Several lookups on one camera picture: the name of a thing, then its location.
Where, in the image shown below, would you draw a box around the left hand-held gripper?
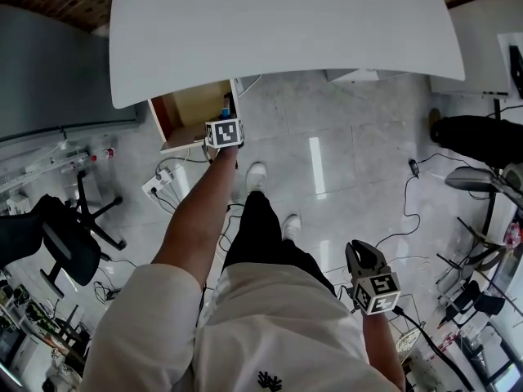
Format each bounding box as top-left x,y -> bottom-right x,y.
203,116 -> 246,150

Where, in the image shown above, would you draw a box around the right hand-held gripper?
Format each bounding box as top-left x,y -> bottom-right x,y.
345,238 -> 402,316

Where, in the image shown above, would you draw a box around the white wooden drawer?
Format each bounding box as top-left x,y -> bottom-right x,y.
147,78 -> 242,155

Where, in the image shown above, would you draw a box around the person's right forearm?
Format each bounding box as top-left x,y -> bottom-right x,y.
361,310 -> 408,391

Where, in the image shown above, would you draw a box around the person's left forearm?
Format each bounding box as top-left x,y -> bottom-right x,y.
150,145 -> 240,292

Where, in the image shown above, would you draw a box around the person's left white shoe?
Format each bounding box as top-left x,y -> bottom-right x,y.
246,161 -> 268,194

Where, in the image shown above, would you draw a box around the person's white shoe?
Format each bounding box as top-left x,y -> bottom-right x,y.
281,213 -> 302,243
246,161 -> 268,194

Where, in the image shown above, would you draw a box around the white power strip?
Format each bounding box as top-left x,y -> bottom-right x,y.
141,168 -> 175,198

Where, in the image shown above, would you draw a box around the person's black trousers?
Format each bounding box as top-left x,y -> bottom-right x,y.
222,189 -> 338,301

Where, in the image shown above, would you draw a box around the person's right white shoe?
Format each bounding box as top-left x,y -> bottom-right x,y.
281,213 -> 302,243

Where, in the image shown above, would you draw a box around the red-capped plastic bottle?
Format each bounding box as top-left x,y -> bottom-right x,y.
92,147 -> 118,163

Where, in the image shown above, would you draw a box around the person's white shirt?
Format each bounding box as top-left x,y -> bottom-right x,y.
81,261 -> 405,392

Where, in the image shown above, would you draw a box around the white desk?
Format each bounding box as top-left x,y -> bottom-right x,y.
108,0 -> 467,110

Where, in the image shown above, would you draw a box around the grey round stool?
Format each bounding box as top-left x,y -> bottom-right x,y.
444,166 -> 523,203

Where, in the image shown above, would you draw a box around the grey metal refrigerator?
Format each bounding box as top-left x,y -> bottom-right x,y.
0,4 -> 140,142

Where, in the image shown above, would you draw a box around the white metal shelf rack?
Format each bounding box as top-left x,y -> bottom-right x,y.
0,132 -> 119,195

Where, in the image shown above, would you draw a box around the black mesh office chair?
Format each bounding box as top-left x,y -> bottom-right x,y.
0,169 -> 127,300

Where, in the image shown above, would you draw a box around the thick black gripper cable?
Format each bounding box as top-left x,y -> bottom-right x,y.
391,305 -> 471,392

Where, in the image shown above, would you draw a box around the thin black adapter cable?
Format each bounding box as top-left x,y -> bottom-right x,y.
375,151 -> 463,248

